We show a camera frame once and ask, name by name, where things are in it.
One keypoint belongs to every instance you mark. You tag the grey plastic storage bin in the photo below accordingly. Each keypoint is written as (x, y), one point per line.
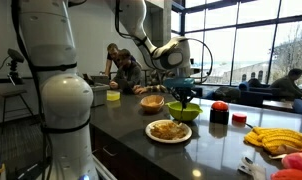
(99, 95)

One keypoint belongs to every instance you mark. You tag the yellow plastic cup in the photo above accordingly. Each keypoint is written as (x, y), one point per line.
(113, 95)

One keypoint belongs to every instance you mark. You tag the grey laptop with logo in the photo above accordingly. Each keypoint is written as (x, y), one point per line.
(100, 79)

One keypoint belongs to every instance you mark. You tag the red orange soft cloth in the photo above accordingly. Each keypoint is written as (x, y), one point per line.
(291, 175)

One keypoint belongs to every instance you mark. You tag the small red puck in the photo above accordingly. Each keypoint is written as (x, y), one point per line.
(239, 117)

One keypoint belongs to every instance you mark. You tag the yellow knitted cloth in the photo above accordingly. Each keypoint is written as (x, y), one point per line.
(281, 138)

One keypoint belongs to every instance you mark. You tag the lime green plastic bowl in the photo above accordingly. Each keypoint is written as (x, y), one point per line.
(191, 113)

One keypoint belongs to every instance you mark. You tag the large glass window wall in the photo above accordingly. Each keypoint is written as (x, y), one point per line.
(257, 43)

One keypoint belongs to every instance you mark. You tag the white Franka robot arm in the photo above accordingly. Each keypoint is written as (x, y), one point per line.
(64, 100)

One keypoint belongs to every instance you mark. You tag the person in grey hoodie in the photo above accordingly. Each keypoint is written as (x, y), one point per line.
(129, 73)

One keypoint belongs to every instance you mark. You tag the round wicker basket bowl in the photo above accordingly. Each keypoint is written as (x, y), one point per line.
(152, 102)

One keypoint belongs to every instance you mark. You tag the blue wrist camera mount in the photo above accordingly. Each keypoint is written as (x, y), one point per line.
(179, 82)

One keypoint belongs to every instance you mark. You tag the black camera on tripod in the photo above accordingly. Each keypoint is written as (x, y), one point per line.
(15, 56)

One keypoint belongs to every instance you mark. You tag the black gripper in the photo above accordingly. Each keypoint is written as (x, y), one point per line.
(181, 92)

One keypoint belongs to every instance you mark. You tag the grey backpack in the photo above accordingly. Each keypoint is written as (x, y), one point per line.
(227, 94)

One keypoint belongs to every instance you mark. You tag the person in purple shirt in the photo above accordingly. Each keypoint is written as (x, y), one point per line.
(111, 55)

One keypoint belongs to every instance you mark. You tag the white crumpled item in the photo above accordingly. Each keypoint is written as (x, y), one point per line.
(252, 168)

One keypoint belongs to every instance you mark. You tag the person in plaid shirt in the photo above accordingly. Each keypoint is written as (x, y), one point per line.
(151, 89)

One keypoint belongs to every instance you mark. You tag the salmon pink soft cloth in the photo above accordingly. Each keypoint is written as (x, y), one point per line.
(299, 161)

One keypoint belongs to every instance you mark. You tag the wooden coffee table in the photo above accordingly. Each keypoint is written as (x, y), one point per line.
(277, 105)

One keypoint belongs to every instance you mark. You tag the dark counter cabinet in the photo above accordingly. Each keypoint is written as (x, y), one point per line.
(124, 160)

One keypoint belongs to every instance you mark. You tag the blue armchair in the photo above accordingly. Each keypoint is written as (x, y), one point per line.
(254, 96)

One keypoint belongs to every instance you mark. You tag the beige paper tag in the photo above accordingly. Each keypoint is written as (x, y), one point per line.
(278, 156)

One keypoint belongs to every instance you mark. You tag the fried noodles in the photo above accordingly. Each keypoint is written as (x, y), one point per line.
(167, 130)

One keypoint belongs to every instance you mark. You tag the seated person in dark jacket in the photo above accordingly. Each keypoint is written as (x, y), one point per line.
(286, 85)

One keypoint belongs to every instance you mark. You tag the white paper plate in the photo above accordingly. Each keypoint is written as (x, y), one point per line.
(151, 134)

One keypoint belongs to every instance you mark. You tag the black plastic fork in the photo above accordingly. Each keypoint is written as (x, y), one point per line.
(182, 113)

